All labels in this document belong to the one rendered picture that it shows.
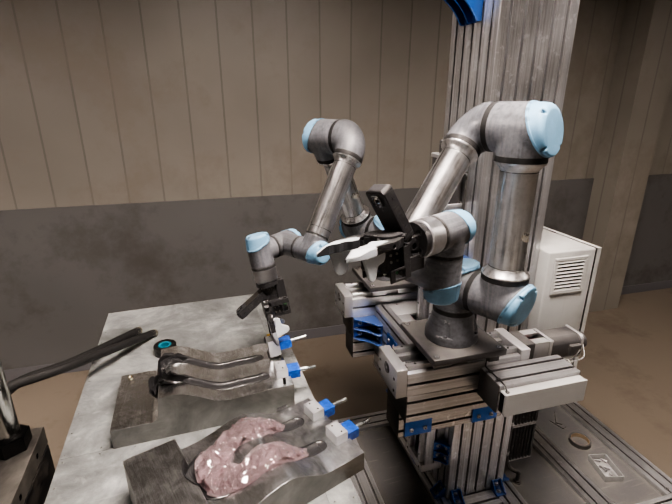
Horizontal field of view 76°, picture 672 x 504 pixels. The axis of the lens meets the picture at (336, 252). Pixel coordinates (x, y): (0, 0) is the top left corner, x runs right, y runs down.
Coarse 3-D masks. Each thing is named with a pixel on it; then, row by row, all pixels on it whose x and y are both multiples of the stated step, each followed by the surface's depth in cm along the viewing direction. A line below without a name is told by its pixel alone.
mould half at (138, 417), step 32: (192, 352) 140; (224, 352) 146; (256, 352) 145; (128, 384) 134; (256, 384) 129; (288, 384) 129; (128, 416) 120; (160, 416) 118; (192, 416) 121; (224, 416) 124
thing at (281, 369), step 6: (276, 366) 133; (282, 366) 133; (288, 366) 135; (294, 366) 135; (306, 366) 136; (312, 366) 137; (276, 372) 131; (282, 372) 131; (288, 372) 132; (294, 372) 133; (300, 372) 134; (276, 378) 132
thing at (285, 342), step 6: (270, 336) 144; (282, 336) 145; (288, 336) 144; (300, 336) 145; (270, 342) 140; (282, 342) 141; (288, 342) 142; (270, 348) 140; (276, 348) 141; (282, 348) 142; (270, 354) 140; (276, 354) 141
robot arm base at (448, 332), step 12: (432, 312) 124; (444, 312) 120; (432, 324) 123; (444, 324) 120; (456, 324) 119; (468, 324) 120; (432, 336) 122; (444, 336) 121; (456, 336) 119; (468, 336) 120; (456, 348) 120
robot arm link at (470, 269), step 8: (464, 264) 117; (472, 264) 116; (464, 272) 114; (472, 272) 115; (480, 272) 114; (464, 280) 114; (472, 280) 113; (464, 288) 113; (464, 296) 113; (456, 304) 117; (464, 304) 114; (448, 312) 119; (456, 312) 118; (464, 312) 118
